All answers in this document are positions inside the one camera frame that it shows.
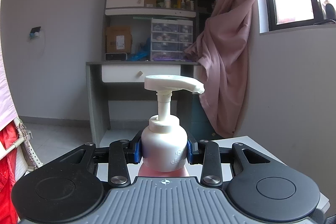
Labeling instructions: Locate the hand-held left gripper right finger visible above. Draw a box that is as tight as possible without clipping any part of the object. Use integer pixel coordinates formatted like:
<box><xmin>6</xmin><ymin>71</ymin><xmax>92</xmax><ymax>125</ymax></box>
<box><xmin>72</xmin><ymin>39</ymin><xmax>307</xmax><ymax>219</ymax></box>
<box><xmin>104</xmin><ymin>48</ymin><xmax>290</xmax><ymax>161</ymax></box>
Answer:
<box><xmin>185</xmin><ymin>135</ymin><xmax>271</xmax><ymax>186</ymax></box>

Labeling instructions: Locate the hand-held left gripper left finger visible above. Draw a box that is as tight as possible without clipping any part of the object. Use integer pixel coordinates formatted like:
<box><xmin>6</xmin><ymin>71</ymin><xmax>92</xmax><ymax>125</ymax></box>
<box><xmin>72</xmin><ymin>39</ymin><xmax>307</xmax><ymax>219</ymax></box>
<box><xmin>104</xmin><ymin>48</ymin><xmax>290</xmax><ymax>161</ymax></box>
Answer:
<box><xmin>66</xmin><ymin>132</ymin><xmax>144</xmax><ymax>186</ymax></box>

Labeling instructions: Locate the pink lotion pump bottle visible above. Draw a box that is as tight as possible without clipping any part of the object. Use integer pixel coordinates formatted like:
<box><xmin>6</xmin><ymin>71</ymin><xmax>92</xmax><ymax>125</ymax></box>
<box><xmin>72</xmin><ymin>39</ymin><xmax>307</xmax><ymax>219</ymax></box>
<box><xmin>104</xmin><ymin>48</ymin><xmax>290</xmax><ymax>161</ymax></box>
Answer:
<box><xmin>138</xmin><ymin>74</ymin><xmax>205</xmax><ymax>178</ymax></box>

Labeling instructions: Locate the teal bin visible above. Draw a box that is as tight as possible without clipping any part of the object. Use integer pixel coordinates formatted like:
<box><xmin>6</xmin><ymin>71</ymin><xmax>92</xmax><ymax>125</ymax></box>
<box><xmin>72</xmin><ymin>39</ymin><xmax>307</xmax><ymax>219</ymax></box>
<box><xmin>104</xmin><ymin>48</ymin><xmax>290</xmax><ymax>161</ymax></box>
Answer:
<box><xmin>192</xmin><ymin>94</ymin><xmax>220</xmax><ymax>139</ymax></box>

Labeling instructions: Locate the grey desk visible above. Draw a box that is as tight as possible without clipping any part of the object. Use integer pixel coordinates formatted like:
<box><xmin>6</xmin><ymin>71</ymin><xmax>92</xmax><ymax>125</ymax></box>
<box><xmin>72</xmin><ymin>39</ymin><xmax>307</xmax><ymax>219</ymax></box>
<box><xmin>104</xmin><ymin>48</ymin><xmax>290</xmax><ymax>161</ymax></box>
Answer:
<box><xmin>86</xmin><ymin>61</ymin><xmax>208</xmax><ymax>146</ymax></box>

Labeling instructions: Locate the white desk drawer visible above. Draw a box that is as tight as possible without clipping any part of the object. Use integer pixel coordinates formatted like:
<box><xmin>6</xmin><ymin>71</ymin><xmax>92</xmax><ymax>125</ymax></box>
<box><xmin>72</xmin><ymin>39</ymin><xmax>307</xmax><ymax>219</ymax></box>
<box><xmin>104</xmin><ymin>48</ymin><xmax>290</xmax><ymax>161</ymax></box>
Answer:
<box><xmin>101</xmin><ymin>65</ymin><xmax>181</xmax><ymax>83</ymax></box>

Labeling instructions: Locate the black tablet device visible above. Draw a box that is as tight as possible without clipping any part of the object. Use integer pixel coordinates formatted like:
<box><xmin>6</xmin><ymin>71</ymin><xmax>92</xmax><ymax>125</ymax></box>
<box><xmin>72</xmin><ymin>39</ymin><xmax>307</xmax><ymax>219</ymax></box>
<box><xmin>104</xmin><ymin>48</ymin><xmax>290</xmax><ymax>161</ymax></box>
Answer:
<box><xmin>105</xmin><ymin>53</ymin><xmax>127</xmax><ymax>61</ymax></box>

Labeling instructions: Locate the blue plastic bag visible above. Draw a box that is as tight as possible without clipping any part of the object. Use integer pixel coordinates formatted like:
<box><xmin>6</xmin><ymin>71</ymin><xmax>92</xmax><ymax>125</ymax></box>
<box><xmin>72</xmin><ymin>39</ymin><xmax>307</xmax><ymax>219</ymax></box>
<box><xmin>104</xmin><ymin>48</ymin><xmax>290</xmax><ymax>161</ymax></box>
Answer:
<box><xmin>128</xmin><ymin>38</ymin><xmax>152</xmax><ymax>61</ymax></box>

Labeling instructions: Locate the pink curtain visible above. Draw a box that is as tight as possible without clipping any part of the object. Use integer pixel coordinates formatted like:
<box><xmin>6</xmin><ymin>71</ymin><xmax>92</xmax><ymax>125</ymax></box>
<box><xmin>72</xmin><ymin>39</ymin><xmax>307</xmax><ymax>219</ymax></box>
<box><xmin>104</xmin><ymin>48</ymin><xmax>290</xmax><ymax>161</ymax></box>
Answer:
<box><xmin>184</xmin><ymin>0</ymin><xmax>269</xmax><ymax>139</ymax></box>

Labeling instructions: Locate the clear plastic drawer organizer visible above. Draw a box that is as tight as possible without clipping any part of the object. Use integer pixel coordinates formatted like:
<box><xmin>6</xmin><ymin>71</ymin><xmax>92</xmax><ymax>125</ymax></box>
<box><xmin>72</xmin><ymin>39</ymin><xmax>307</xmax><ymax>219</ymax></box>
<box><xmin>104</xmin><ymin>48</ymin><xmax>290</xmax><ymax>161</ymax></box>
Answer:
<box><xmin>151</xmin><ymin>18</ymin><xmax>194</xmax><ymax>61</ymax></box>

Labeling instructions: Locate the cardboard box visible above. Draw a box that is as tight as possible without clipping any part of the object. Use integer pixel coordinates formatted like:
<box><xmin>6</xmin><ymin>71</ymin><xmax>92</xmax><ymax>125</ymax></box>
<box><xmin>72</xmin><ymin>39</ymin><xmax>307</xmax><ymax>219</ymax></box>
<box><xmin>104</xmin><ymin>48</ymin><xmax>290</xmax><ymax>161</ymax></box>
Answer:
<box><xmin>106</xmin><ymin>26</ymin><xmax>133</xmax><ymax>54</ymax></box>

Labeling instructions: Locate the red printed blanket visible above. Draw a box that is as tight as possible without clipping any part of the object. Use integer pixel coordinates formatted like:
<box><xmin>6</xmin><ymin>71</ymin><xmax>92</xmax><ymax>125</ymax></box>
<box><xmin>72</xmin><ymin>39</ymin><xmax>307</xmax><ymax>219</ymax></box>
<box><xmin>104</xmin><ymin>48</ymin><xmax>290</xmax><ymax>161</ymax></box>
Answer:
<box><xmin>0</xmin><ymin>122</ymin><xmax>27</xmax><ymax>224</ymax></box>

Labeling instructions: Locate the row of small bottles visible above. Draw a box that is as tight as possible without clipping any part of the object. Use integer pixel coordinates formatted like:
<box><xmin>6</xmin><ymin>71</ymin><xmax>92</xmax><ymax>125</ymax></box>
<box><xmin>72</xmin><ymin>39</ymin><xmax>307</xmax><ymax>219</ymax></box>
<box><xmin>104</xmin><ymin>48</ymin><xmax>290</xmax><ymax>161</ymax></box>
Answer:
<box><xmin>146</xmin><ymin>0</ymin><xmax>195</xmax><ymax>11</ymax></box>

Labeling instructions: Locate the white bed rail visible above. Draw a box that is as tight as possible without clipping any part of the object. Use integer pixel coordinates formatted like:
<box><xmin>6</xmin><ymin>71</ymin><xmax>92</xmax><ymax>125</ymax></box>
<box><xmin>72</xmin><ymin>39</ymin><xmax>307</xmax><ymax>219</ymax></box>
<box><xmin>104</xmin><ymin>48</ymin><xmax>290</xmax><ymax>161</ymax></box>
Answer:
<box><xmin>13</xmin><ymin>118</ymin><xmax>43</xmax><ymax>170</ymax></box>

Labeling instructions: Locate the wall socket with charger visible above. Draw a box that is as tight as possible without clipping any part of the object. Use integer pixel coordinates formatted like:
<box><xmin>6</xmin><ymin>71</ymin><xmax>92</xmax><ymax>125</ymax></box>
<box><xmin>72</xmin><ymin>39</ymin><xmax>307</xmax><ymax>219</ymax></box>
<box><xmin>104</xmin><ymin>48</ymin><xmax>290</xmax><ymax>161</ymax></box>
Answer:
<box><xmin>29</xmin><ymin>26</ymin><xmax>42</xmax><ymax>40</ymax></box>

